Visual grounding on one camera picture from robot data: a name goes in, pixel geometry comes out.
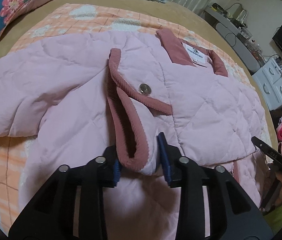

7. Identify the pink quilted jacket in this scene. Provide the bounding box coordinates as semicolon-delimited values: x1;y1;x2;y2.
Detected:
0;28;268;240

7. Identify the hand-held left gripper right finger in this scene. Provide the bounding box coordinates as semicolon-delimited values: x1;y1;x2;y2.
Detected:
157;132;274;240

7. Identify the grey desk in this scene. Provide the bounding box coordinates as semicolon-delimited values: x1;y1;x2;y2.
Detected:
205;5;261;74

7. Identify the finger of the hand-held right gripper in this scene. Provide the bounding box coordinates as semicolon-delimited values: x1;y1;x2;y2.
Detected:
252;136;282;165

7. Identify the orange plaid blanket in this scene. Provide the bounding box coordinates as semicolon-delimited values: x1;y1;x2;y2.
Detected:
0;4;279;230

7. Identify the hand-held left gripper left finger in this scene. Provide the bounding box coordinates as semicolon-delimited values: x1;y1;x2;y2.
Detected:
8;145;121;240

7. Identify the white drawer cabinet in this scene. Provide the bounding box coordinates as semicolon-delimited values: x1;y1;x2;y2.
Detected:
252;57;282;110

